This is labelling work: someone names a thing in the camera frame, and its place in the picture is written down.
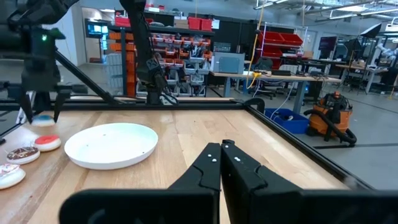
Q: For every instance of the metal shelf with parts bins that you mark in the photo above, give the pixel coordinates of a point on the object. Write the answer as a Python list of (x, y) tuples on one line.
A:
[(186, 49)]

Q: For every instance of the small chocolate frosted donut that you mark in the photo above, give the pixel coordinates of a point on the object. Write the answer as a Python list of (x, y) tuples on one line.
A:
[(23, 155)]

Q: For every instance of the black softbox light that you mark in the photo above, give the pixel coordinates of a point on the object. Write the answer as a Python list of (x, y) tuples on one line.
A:
[(373, 31)]

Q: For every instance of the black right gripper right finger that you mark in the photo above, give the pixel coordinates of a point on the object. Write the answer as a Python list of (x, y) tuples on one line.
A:
[(242, 180)]

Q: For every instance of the black aluminium frame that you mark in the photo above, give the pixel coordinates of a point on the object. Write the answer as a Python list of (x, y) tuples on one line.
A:
[(186, 105)]

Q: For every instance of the white round plate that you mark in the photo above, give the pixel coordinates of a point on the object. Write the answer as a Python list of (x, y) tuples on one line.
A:
[(111, 146)]

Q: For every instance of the grey machine box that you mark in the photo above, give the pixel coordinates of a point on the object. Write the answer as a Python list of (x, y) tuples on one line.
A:
[(228, 63)]

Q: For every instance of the small red frosted donut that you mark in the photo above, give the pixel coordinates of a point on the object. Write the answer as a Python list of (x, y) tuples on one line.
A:
[(47, 142)]

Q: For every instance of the orange shop vacuum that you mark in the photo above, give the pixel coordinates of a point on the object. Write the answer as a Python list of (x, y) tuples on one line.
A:
[(329, 119)]

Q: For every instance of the wall monitor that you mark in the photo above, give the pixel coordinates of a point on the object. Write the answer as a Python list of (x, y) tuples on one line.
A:
[(96, 29)]

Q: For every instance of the black office chair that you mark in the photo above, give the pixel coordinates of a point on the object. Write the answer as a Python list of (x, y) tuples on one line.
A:
[(264, 63)]

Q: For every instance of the wooden workbench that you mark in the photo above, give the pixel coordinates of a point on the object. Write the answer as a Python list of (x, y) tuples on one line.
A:
[(280, 77)]

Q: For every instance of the light wooden table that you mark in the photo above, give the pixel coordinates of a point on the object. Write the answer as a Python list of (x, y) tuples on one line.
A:
[(357, 67)]

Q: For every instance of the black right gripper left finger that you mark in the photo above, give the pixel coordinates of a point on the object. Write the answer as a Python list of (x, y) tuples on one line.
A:
[(199, 177)]

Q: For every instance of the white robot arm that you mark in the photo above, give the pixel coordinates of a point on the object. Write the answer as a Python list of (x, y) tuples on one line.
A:
[(385, 51)]

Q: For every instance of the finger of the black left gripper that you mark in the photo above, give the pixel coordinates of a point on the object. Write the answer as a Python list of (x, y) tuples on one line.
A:
[(26, 102), (62, 96)]

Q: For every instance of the small blue frosted donut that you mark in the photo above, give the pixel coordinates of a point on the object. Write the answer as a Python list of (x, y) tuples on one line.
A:
[(43, 121)]

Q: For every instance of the red bin rack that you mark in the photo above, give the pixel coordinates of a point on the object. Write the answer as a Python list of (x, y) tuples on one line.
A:
[(280, 39)]

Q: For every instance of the purple screen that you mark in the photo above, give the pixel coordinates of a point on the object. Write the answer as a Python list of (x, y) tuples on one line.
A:
[(328, 43)]

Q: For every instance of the small white donut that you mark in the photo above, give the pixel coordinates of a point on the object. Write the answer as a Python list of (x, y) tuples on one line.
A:
[(9, 176)]

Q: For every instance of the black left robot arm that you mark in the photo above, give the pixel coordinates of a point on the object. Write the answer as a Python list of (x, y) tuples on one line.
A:
[(140, 37)]

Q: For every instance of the blue plastic bin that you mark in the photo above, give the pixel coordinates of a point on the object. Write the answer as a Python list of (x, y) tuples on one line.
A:
[(295, 126)]

